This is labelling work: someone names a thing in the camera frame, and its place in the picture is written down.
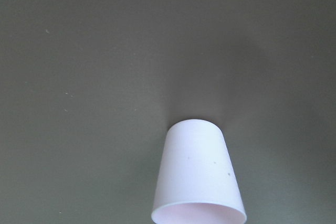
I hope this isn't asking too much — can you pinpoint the pink plastic cup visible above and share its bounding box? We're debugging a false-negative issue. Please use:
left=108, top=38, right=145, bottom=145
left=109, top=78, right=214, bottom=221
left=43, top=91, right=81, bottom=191
left=151, top=119, right=247, bottom=223

